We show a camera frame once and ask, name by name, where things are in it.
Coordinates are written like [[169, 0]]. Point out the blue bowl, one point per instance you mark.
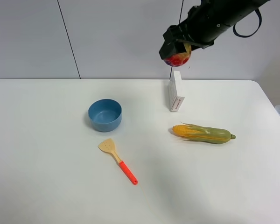
[[105, 115]]

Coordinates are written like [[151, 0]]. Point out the red yellow toy apple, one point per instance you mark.
[[180, 58]]

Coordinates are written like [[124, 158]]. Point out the yellow spatula with red handle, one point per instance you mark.
[[108, 146]]

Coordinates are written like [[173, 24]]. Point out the toy corn cob with husk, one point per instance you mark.
[[203, 134]]

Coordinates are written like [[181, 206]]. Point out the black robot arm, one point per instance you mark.
[[204, 24]]

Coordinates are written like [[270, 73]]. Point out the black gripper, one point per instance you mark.
[[175, 37]]

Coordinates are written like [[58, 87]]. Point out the white paper box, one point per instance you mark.
[[176, 96]]

